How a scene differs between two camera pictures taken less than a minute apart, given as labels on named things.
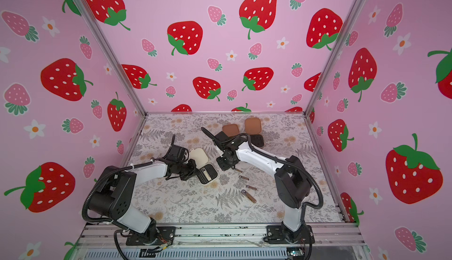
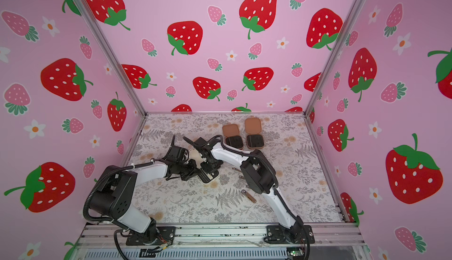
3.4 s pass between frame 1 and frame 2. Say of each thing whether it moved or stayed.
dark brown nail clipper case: stayed
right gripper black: moved
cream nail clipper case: stayed
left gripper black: stayed
